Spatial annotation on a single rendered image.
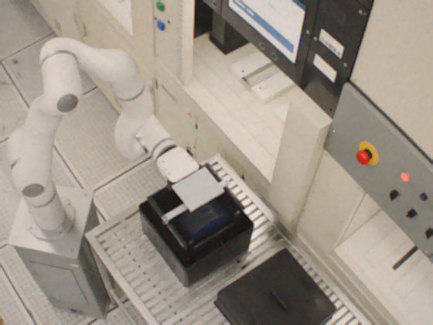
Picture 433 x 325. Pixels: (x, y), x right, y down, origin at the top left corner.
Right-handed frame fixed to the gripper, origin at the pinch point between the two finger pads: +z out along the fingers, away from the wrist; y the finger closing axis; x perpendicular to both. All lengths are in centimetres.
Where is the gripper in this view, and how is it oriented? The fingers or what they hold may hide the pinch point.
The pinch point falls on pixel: (196, 190)
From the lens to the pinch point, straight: 172.9
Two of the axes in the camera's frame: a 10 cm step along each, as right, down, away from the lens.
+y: -8.1, 4.6, -3.6
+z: 5.8, 6.9, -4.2
